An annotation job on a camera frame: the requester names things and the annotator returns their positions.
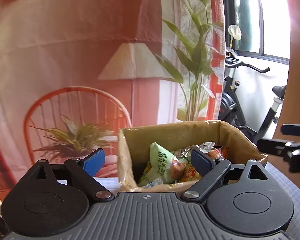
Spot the brown bread pack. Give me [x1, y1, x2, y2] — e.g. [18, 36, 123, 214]
[207, 146, 229, 159]

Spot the orange chip bag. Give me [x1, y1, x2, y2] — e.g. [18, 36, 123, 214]
[179, 163, 202, 183]

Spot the green snack bag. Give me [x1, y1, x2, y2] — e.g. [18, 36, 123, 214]
[138, 142, 189, 187]

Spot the brown cardboard box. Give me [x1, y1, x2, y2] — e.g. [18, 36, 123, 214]
[117, 121, 268, 194]

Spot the wooden panel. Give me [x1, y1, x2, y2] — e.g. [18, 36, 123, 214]
[272, 0, 300, 193]

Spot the checkered bed sheet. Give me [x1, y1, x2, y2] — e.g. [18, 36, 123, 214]
[57, 162, 300, 240]

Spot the black exercise bike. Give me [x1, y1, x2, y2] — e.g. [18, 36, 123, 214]
[218, 24, 287, 144]

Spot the printed room backdrop cloth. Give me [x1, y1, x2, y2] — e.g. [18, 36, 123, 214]
[0, 0, 225, 199]

